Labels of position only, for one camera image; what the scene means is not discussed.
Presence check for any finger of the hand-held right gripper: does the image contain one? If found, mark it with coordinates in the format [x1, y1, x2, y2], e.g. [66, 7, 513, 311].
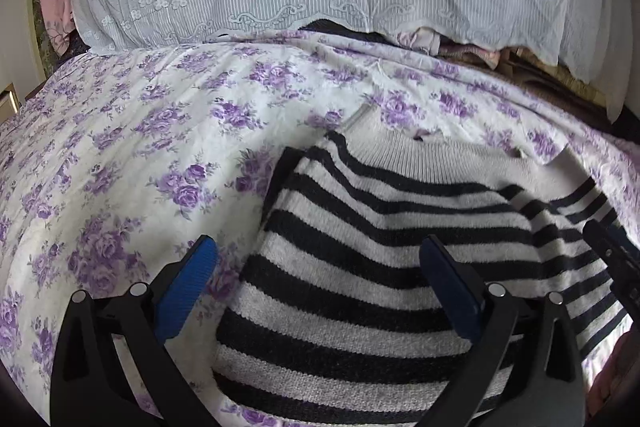
[604, 223, 638, 268]
[582, 219, 640, 314]

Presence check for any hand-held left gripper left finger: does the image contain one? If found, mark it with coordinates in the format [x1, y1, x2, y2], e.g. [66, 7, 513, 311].
[50, 234, 221, 427]

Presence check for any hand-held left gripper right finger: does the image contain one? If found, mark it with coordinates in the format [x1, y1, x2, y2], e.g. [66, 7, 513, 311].
[419, 234, 586, 427]

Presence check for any black grey striped sweater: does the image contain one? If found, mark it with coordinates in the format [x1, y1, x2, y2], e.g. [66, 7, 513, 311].
[212, 107, 633, 427]

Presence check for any person's right hand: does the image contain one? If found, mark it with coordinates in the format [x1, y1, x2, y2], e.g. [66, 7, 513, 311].
[585, 332, 638, 418]

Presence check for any purple floral bedsheet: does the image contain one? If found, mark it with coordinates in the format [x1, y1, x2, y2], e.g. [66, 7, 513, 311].
[0, 29, 640, 427]

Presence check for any stack of folded blankets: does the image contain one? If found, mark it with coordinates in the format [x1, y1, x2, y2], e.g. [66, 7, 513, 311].
[395, 27, 611, 118]

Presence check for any green patterned panel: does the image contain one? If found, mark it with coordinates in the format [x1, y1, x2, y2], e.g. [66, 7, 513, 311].
[32, 0, 57, 72]

